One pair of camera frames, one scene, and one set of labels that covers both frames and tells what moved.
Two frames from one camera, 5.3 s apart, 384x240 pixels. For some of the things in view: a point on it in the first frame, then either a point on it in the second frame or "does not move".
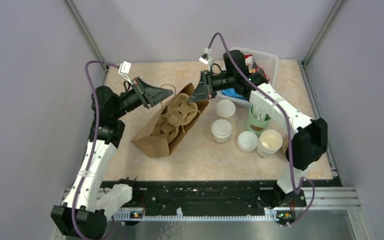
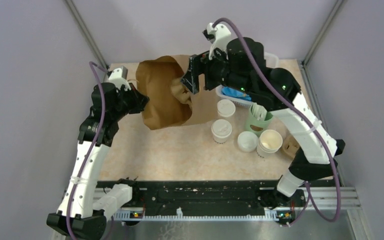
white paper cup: [226, 115] does not move
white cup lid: [225, 108] does not move
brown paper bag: [172, 124] to [171, 104]
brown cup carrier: [181, 112] to [181, 92]
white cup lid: [221, 128] does not move
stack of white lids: [247, 141] does not move
